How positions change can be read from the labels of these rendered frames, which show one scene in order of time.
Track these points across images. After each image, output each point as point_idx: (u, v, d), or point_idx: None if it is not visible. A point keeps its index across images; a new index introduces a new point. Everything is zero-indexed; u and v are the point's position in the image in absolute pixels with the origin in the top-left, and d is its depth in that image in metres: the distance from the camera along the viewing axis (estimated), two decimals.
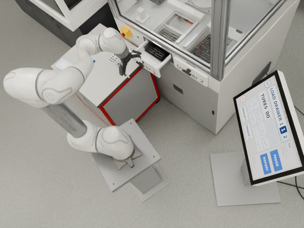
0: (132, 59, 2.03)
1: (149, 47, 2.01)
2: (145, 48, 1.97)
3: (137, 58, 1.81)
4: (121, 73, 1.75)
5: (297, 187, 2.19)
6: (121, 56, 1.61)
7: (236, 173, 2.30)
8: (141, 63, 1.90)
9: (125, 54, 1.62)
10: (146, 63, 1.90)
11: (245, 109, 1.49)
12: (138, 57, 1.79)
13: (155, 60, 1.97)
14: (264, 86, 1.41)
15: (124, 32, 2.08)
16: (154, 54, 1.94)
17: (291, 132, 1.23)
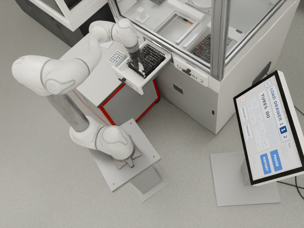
0: (116, 74, 1.99)
1: None
2: (128, 64, 1.93)
3: (139, 64, 1.82)
4: (134, 67, 1.75)
5: (297, 187, 2.19)
6: (132, 49, 1.60)
7: (236, 173, 2.30)
8: (123, 80, 1.86)
9: (136, 48, 1.61)
10: (128, 80, 1.86)
11: (245, 109, 1.49)
12: (140, 64, 1.79)
13: (138, 76, 1.93)
14: (264, 86, 1.41)
15: None
16: (136, 71, 1.90)
17: (291, 132, 1.23)
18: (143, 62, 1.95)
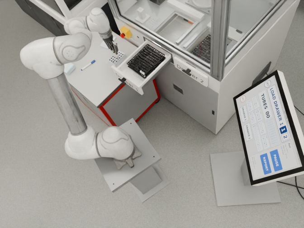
0: (116, 74, 1.99)
1: (132, 63, 1.97)
2: (128, 64, 1.93)
3: None
4: (107, 46, 2.00)
5: (297, 187, 2.19)
6: None
7: (236, 173, 2.30)
8: (123, 80, 1.86)
9: (101, 36, 1.83)
10: (128, 80, 1.86)
11: (245, 109, 1.49)
12: (113, 51, 2.01)
13: (138, 76, 1.93)
14: (264, 86, 1.41)
15: (124, 32, 2.08)
16: (136, 71, 1.90)
17: (291, 132, 1.23)
18: (143, 62, 1.95)
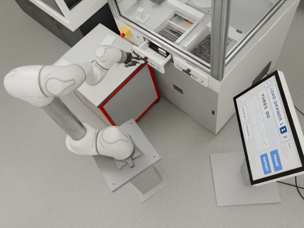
0: None
1: (153, 44, 2.02)
2: (149, 44, 1.98)
3: None
4: (133, 65, 1.85)
5: (297, 187, 2.19)
6: (121, 62, 1.69)
7: (236, 173, 2.30)
8: (145, 59, 1.91)
9: (124, 59, 1.68)
10: (150, 59, 1.91)
11: (245, 109, 1.49)
12: (138, 60, 1.86)
13: (159, 56, 1.98)
14: (264, 86, 1.41)
15: (124, 32, 2.08)
16: (158, 50, 1.95)
17: (291, 132, 1.23)
18: None
